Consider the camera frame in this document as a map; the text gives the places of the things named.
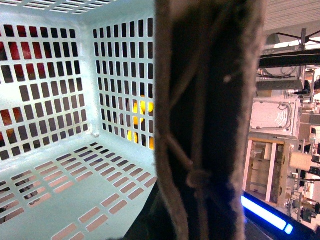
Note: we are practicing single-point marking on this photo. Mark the brown basket handle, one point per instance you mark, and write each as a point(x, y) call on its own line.
point(206, 60)

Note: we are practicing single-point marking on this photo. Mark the light blue plastic basket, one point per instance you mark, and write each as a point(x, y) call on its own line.
point(76, 117)

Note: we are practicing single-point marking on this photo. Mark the white machine cabinet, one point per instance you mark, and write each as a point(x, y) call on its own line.
point(276, 116)

